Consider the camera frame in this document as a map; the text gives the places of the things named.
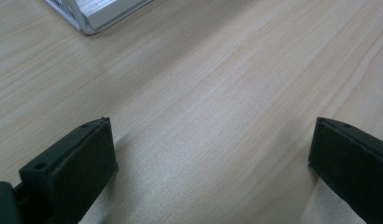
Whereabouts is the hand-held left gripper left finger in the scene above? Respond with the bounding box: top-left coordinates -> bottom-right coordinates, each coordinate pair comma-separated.
13,117 -> 119,224

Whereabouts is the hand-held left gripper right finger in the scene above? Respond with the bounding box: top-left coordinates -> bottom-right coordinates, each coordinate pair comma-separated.
307,117 -> 383,224

